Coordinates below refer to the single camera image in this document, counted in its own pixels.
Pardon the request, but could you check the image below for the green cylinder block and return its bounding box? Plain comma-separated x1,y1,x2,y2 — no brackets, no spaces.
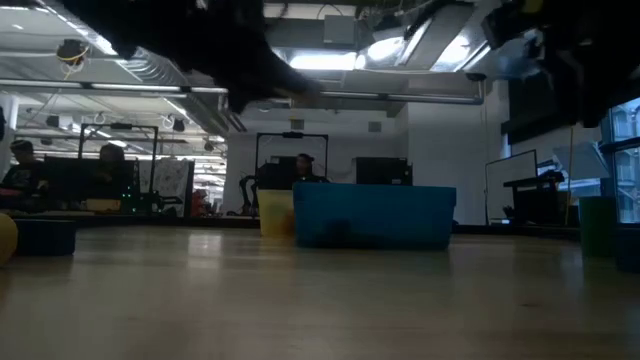
578,195,619,259

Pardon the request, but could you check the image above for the blue bar block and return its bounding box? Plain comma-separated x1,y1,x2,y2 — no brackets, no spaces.
13,218,78,258

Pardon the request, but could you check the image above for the yellow cylinder block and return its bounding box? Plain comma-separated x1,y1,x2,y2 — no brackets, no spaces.
0,212,20,267

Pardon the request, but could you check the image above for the ceiling light panel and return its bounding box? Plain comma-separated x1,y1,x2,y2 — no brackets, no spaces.
287,49,364,72

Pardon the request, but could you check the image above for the person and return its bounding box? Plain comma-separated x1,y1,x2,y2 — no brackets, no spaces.
293,152,331,184
0,138,49,211
94,143,139,201

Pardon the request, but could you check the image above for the grey ceiling box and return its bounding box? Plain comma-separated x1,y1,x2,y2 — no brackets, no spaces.
322,13,357,46

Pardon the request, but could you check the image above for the translucent yellow plastic bin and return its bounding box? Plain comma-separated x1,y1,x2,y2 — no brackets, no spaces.
257,188,297,239

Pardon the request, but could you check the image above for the grey ceiling pipe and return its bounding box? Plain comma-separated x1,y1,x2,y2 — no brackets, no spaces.
319,74,486,106

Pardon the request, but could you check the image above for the white drawn-on board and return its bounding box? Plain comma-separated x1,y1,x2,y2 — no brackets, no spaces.
138,157,196,217

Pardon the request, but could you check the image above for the black monitor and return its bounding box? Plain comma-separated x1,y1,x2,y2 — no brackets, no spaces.
353,156,414,186

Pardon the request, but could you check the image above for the whiteboard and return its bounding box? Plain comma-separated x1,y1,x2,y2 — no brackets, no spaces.
483,148,540,225

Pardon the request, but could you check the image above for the blue plastic bin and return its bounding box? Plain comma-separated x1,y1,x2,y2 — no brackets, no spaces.
293,182,458,251

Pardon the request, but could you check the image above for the black cart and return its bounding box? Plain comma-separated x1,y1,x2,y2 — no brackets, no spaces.
502,169,581,226

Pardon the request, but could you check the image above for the window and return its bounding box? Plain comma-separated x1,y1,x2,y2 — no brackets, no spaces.
599,97,640,225

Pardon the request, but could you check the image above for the yellow box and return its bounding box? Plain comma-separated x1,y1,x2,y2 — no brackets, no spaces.
85,198,122,212

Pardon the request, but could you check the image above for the black monitor bank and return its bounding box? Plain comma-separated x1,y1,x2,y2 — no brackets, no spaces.
39,154,141,211

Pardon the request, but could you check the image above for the black station frame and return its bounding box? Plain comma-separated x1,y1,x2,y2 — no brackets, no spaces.
254,131,330,190
77,122,160,216

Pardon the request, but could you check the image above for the silver ventilation duct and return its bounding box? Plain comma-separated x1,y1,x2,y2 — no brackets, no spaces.
29,0,246,136
357,0,501,74

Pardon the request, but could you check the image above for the yellow hanging cable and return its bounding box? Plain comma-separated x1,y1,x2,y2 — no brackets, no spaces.
564,124,575,226

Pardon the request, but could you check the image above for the hanging black yellow cable reel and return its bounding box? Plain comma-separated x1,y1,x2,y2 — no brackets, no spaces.
54,38,91,69

